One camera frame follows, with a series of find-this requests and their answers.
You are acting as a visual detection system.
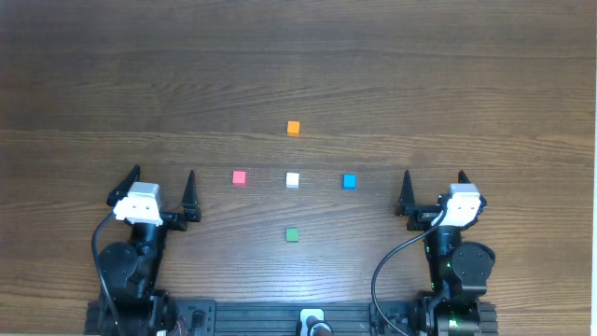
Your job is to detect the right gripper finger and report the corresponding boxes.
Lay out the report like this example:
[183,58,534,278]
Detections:
[457,170,489,211]
[395,170,417,217]

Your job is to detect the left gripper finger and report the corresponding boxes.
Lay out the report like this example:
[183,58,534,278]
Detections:
[105,163,142,208]
[180,170,202,223]

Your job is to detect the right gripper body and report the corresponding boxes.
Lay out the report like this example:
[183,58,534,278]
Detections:
[406,203,444,232]

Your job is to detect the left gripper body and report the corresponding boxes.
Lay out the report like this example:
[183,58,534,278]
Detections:
[160,211,190,232]

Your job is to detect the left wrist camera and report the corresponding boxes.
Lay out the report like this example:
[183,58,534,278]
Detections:
[112,181,164,228]

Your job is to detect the mounting rail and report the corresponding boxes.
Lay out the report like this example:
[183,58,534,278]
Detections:
[86,299,499,336]

